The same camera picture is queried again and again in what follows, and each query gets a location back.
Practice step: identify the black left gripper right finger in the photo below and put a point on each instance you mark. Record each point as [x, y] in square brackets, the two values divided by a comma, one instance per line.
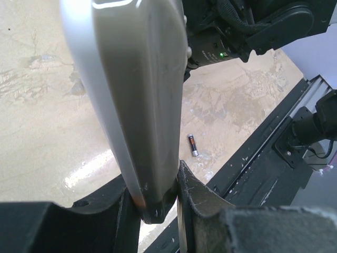
[208, 223]

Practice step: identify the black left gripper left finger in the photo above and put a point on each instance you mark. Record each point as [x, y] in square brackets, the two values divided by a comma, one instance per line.
[104, 221]

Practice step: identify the grey beige remote control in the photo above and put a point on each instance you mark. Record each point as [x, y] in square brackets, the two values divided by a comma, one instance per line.
[131, 57]

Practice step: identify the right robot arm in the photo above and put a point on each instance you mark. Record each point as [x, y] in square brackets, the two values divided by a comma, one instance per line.
[222, 30]

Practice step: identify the AAA battery front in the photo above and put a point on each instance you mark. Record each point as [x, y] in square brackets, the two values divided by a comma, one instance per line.
[193, 146]

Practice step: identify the aluminium frame rail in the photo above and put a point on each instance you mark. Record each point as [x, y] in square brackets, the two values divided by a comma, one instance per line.
[318, 87]

